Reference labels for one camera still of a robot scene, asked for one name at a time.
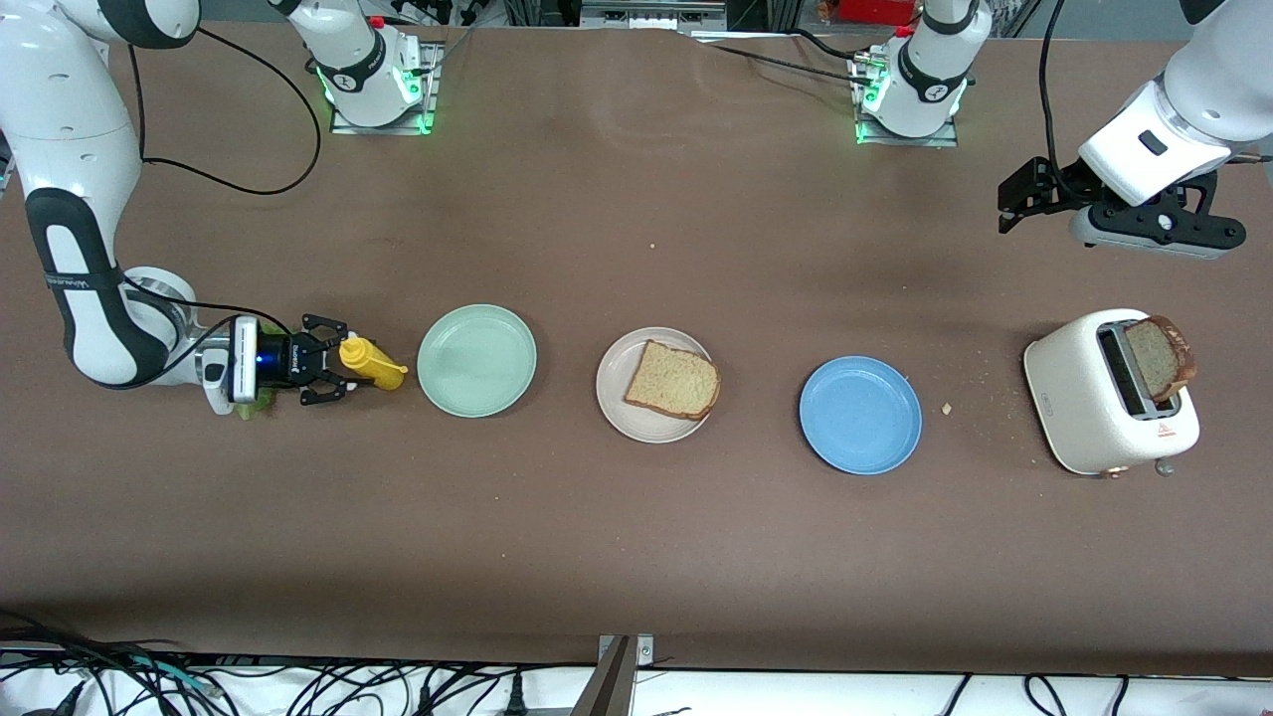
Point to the green lettuce leaf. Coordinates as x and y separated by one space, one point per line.
261 403

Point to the beige round plate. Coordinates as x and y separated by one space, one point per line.
615 383

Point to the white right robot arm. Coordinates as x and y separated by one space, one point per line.
70 119

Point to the red box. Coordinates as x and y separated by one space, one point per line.
875 10

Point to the light crust bread slice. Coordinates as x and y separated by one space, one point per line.
671 380

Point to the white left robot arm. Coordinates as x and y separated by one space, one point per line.
930 70

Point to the yellow mustard squeeze bottle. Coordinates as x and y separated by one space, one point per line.
376 366

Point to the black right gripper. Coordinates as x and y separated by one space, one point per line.
289 359

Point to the metal table edge bracket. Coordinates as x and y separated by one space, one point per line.
617 686

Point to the white two-slot toaster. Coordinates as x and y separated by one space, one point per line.
1074 398

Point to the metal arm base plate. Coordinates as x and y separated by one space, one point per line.
895 142
430 99

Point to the black power plug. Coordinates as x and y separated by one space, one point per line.
516 701

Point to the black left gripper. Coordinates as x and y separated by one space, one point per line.
1052 192

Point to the blue round plate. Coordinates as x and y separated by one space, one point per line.
860 415

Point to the dark crust bread slice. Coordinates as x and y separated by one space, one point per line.
1159 358

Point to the green round plate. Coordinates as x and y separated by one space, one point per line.
477 360

